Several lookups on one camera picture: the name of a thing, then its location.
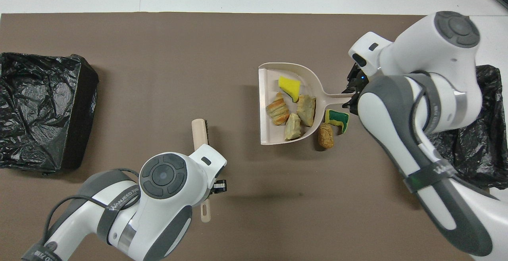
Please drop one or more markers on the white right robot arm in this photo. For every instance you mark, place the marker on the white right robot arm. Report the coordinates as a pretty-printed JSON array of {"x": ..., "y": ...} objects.
[{"x": 428, "y": 54}]

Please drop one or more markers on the croissant shaped bread piece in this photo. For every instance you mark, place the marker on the croissant shaped bread piece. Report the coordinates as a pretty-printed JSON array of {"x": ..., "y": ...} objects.
[{"x": 278, "y": 110}]

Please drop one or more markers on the brown table mat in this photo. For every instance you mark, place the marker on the brown table mat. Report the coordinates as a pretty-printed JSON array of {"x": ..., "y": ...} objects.
[{"x": 198, "y": 54}]

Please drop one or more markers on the bin with loose black bag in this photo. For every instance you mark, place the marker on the bin with loose black bag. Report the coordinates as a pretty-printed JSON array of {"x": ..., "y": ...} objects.
[{"x": 476, "y": 150}]

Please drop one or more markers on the brown bread piece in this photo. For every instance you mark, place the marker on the brown bread piece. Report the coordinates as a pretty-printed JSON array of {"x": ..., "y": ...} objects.
[{"x": 326, "y": 136}]

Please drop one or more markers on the pale bread chunk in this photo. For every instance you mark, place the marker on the pale bread chunk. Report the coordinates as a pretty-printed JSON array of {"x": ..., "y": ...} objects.
[
  {"x": 293, "y": 128},
  {"x": 306, "y": 110}
]

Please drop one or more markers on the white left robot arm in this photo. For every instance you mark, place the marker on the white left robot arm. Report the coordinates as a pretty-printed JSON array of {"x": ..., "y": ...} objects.
[{"x": 166, "y": 197}]

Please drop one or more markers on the beige hand brush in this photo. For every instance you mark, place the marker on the beige hand brush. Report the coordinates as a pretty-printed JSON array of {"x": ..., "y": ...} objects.
[{"x": 199, "y": 132}]

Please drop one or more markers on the bin with tight black bag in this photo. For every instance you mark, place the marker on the bin with tight black bag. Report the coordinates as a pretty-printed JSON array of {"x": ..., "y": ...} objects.
[{"x": 39, "y": 110}]

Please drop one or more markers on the green and yellow sponge piece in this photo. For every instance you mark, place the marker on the green and yellow sponge piece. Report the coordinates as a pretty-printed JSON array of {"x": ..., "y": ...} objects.
[{"x": 336, "y": 118}]

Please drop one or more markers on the beige plastic dustpan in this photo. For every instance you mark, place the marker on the beige plastic dustpan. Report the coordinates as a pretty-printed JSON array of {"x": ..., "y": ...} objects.
[{"x": 270, "y": 134}]

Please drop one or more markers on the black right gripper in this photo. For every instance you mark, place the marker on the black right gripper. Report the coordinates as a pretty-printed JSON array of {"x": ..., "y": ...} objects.
[{"x": 358, "y": 79}]

